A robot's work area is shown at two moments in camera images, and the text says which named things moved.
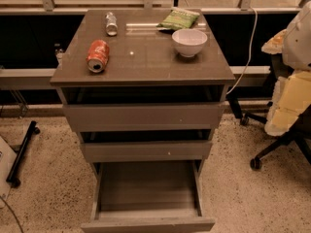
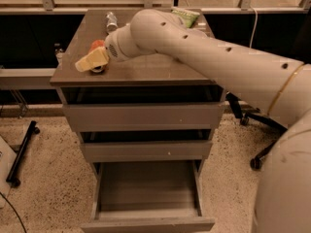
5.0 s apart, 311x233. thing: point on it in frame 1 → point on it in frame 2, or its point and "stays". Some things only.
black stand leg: x=14 y=174 stays
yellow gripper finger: x=292 y=96 → x=120 y=45
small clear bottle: x=111 y=28 stays
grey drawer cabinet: x=147 y=88 stays
